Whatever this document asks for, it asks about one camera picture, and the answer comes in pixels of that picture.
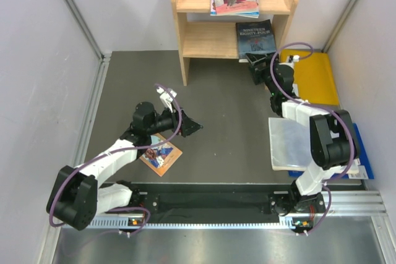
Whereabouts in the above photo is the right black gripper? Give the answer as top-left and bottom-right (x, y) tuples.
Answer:
(246, 53), (280, 96)

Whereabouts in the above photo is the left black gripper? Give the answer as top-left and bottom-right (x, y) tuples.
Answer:
(147, 102), (204, 137)

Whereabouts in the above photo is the dark Nineteen Eighty-Four book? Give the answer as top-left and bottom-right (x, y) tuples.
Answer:
(236, 19), (277, 62)

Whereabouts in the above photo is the orange Othello picture book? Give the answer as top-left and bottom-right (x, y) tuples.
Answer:
(140, 134), (183, 177)

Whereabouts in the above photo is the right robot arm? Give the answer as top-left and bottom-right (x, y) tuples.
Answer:
(246, 53), (360, 215)

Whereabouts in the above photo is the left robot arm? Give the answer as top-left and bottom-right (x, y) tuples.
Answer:
(46, 101), (203, 231)

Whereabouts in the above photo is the yellow file folder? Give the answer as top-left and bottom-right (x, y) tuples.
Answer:
(294, 52), (339, 106)

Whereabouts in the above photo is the wooden two-tier shelf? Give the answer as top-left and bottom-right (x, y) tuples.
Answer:
(171, 0), (299, 85)

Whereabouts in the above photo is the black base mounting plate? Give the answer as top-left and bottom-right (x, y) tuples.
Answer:
(104, 180), (325, 223)

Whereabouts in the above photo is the clear plastic file folder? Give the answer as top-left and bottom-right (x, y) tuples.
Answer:
(268, 117), (359, 172)

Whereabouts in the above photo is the blue file folder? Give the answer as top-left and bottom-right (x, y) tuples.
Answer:
(287, 122), (375, 180)

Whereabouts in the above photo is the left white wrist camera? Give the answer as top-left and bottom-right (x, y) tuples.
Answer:
(156, 86), (177, 112)

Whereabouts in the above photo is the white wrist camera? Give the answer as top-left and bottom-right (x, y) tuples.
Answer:
(285, 55), (300, 69)
(156, 86), (177, 112)

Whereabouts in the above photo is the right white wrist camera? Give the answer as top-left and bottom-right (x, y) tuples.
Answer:
(285, 55), (300, 69)

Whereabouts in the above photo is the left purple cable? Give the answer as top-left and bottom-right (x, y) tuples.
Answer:
(48, 83), (183, 239)

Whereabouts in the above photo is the purple cable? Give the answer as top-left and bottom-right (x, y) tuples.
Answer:
(48, 83), (183, 239)
(270, 42), (356, 237)

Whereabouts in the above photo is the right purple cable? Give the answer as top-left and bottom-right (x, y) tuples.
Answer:
(270, 42), (356, 237)

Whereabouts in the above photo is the aluminium front rail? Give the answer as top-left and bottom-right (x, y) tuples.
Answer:
(49, 191), (389, 231)

